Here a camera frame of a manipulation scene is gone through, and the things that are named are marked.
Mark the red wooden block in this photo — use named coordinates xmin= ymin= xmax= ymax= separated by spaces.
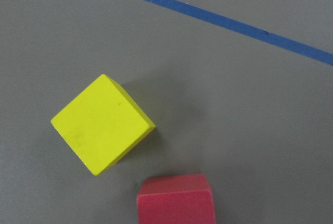
xmin=136 ymin=174 xmax=216 ymax=223

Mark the yellow wooden block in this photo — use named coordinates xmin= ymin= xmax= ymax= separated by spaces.
xmin=50 ymin=74 xmax=156 ymax=176

